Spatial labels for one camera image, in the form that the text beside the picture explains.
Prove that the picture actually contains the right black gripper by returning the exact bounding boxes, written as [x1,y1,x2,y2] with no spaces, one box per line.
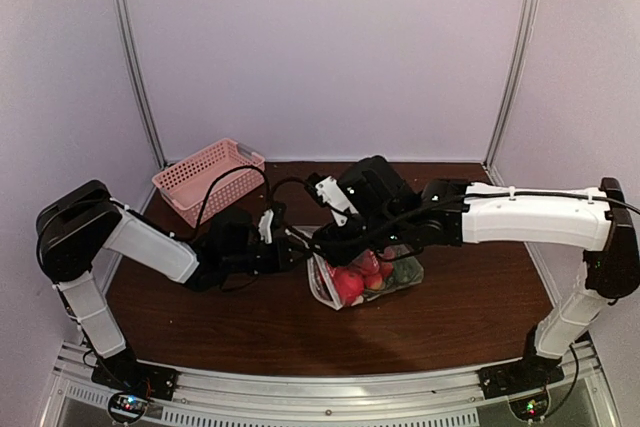
[308,213,407,267]

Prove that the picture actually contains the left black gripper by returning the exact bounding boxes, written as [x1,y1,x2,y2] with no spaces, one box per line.
[223,236,312,274]

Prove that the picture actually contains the red fake fruit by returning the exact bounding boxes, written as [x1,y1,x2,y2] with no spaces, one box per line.
[333,268,364,306]

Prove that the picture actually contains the clear zip top bag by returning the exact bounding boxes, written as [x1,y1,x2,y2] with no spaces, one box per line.
[306,245,424,311]

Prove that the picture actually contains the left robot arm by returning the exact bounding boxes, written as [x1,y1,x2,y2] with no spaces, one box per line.
[35,180,311,391]

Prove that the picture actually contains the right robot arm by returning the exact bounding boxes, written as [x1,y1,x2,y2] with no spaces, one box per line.
[308,156,639,389]

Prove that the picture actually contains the pink perforated plastic basket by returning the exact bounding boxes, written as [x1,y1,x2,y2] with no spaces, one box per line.
[152,138,265,228]

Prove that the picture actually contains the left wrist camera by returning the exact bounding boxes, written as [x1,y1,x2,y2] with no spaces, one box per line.
[258,202,286,244]

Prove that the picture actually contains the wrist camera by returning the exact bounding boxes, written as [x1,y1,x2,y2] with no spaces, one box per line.
[306,173,358,227]
[258,202,286,244]

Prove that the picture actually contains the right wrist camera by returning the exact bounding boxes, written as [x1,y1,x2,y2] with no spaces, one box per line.
[306,173,358,227]

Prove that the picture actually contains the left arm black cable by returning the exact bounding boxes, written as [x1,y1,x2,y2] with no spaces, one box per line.
[189,164,311,293]

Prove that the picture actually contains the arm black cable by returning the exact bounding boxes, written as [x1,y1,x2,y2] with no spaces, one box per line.
[269,176,640,253]
[189,164,311,293]

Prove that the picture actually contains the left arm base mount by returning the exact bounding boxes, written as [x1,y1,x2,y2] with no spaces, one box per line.
[91,363,178,425]

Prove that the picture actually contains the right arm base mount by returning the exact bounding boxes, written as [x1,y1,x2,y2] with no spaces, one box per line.
[477,360,565,422]

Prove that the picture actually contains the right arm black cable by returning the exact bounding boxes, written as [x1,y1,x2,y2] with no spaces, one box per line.
[269,176,640,253]

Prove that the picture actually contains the aluminium front rail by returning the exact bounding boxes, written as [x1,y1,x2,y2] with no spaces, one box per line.
[36,340,622,426]

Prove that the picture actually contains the left aluminium corner post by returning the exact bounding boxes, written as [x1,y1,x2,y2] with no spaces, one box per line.
[113,0,167,170]

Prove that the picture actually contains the aluminium corner post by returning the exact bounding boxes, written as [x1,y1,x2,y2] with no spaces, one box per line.
[483,0,540,174]
[113,0,167,170]

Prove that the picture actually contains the right aluminium corner post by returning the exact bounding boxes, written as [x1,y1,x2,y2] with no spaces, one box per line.
[483,0,540,174]

